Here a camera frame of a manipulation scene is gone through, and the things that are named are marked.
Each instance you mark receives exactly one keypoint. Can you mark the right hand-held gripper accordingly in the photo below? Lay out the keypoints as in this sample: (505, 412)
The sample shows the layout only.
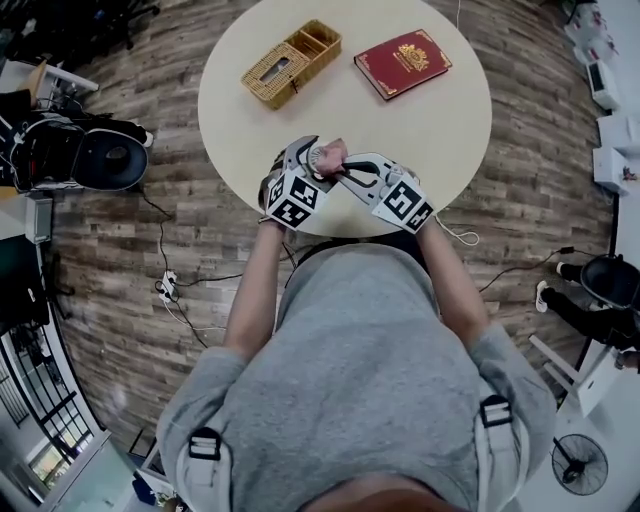
(402, 205)

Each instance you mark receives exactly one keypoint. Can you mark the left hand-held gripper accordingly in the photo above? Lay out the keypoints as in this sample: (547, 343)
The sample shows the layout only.
(295, 200)

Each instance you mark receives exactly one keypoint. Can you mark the pink knitted cloth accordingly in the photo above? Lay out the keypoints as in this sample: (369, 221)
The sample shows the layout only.
(332, 155)

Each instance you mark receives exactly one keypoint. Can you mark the person's left forearm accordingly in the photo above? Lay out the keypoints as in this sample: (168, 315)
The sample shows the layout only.
(255, 290)

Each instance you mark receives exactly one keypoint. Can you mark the person's right forearm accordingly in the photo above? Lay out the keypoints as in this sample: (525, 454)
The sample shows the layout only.
(450, 285)

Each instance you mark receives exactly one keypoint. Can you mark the wicker tissue basket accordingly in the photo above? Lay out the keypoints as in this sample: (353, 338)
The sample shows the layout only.
(292, 65)

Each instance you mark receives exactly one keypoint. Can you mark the red hardcover book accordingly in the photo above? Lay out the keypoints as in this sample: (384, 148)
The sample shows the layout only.
(402, 62)

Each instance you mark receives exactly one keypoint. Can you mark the white power strip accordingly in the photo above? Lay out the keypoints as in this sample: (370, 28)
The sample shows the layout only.
(167, 287)

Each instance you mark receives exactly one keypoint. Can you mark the person's grey shirt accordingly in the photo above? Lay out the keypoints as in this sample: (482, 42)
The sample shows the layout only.
(350, 375)

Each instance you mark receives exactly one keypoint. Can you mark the white cardboard box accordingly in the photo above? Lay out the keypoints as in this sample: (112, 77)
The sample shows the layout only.
(612, 170)
(620, 132)

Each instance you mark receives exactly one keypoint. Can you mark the white microwave oven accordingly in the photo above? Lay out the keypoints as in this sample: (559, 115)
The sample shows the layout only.
(602, 82)

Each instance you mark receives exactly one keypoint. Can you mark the person's head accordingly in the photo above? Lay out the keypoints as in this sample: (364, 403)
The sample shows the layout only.
(380, 497)

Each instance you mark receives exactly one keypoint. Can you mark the black railing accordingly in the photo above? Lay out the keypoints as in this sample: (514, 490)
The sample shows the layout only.
(50, 390)

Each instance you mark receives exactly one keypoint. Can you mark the black pedestal fan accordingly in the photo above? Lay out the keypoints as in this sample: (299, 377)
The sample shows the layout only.
(580, 465)

